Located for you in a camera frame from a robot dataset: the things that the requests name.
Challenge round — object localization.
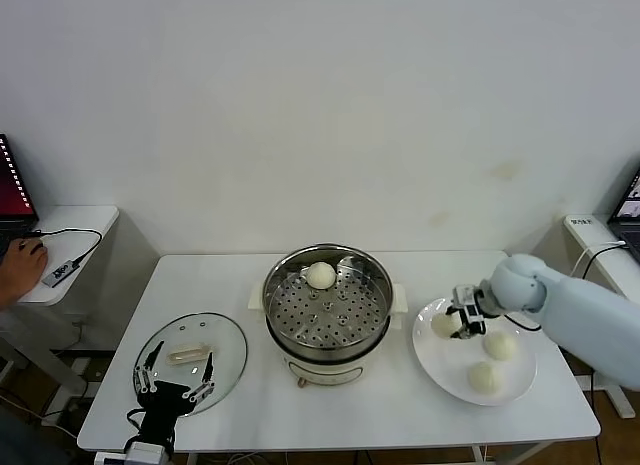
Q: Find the white round plate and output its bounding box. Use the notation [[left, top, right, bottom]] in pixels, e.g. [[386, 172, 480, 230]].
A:
[[411, 296, 537, 407]]

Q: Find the stainless steel steamer basket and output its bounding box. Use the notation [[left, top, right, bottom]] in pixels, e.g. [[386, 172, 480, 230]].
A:
[[248, 243, 408, 355]]

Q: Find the grey laptop with pale screen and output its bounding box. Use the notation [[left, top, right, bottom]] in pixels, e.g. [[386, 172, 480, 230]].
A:
[[605, 164, 640, 264]]

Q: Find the cream electric cooker pot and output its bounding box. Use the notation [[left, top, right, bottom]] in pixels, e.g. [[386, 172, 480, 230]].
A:
[[249, 304, 404, 389]]

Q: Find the glass lid with cream handle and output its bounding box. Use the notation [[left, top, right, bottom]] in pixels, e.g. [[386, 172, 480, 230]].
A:
[[132, 312, 249, 419]]

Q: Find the white cable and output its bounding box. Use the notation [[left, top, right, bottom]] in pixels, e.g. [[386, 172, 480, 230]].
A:
[[569, 241, 626, 282]]

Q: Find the white steamed baozi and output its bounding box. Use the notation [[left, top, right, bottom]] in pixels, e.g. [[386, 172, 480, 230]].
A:
[[431, 312, 460, 342], [483, 331, 518, 362], [467, 362, 506, 397], [306, 261, 336, 290]]

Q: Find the white side desk with label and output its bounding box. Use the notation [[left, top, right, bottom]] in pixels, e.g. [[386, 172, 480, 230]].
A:
[[562, 214, 640, 420]]

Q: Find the thin black usb cable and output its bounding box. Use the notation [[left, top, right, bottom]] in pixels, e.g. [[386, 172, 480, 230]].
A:
[[27, 227, 104, 266]]

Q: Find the grey usb hub with cable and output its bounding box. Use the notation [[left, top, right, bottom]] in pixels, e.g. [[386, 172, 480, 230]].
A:
[[0, 206, 120, 401]]

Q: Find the person's dark clothing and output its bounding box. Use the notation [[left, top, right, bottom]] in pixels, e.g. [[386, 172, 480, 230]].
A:
[[0, 410, 37, 465]]

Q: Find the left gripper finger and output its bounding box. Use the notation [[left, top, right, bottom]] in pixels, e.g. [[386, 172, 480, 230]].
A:
[[182, 352, 216, 402], [133, 340, 166, 395]]

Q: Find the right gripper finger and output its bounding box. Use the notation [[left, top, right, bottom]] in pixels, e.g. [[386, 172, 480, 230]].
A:
[[452, 304, 487, 340], [446, 283, 476, 316]]

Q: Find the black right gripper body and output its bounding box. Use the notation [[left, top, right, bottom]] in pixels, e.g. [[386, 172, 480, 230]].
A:
[[467, 283, 496, 320]]

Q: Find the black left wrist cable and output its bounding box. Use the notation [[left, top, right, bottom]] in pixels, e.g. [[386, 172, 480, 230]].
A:
[[124, 407, 148, 435]]

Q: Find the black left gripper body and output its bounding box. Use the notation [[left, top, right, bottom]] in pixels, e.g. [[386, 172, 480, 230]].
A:
[[138, 379, 185, 449]]

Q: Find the person's bare hand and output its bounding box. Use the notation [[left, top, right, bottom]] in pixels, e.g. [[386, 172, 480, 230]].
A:
[[1, 238, 50, 304]]

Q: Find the laptop with dark red screen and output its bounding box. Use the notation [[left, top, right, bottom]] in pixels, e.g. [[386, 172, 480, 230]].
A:
[[0, 133, 40, 256]]

